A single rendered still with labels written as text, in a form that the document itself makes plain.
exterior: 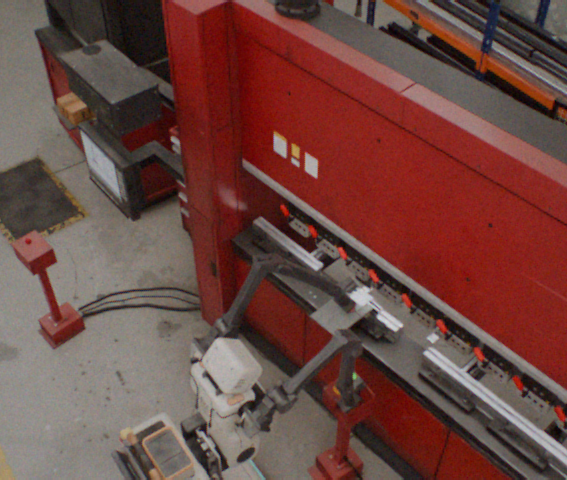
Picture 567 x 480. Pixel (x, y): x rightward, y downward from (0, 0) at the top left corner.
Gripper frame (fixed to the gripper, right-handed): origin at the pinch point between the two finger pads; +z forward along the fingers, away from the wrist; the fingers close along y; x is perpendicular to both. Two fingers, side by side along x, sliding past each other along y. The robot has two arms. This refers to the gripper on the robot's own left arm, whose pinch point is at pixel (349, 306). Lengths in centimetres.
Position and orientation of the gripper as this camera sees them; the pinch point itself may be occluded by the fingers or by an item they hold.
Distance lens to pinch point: 371.7
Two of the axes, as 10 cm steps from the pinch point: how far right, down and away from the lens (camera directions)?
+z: 3.4, 3.8, 8.6
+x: -6.5, 7.6, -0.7
